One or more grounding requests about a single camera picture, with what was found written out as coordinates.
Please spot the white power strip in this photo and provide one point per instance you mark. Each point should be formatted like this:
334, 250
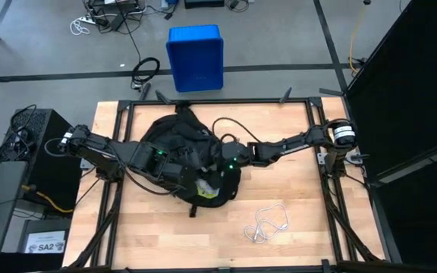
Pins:
89, 18

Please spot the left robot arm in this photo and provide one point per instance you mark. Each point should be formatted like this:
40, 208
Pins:
101, 146

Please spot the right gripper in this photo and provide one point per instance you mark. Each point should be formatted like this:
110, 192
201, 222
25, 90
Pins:
230, 182

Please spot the black partition panel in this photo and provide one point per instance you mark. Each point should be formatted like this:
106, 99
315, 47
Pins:
412, 76

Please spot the black flat device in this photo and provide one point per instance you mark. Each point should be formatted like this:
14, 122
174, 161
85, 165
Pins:
203, 3

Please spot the clear pouch green edge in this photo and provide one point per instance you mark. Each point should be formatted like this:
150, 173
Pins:
207, 189

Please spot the white SA2 sign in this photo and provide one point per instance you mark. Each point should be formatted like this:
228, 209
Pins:
46, 242

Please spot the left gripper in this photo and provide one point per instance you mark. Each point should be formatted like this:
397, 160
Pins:
184, 168

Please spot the black backpack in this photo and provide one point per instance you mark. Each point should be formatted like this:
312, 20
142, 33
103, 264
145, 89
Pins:
188, 132

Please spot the black computer tower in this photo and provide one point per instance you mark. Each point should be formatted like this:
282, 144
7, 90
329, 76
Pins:
48, 170

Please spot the black aluminium table frame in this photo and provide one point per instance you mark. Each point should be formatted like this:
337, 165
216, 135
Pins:
123, 113

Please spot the black electronics box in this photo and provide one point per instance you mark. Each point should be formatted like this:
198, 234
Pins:
116, 5

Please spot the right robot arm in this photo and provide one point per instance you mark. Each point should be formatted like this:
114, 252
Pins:
290, 146

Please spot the blue plastic bin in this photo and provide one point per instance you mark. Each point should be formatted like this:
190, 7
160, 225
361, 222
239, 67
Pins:
195, 57

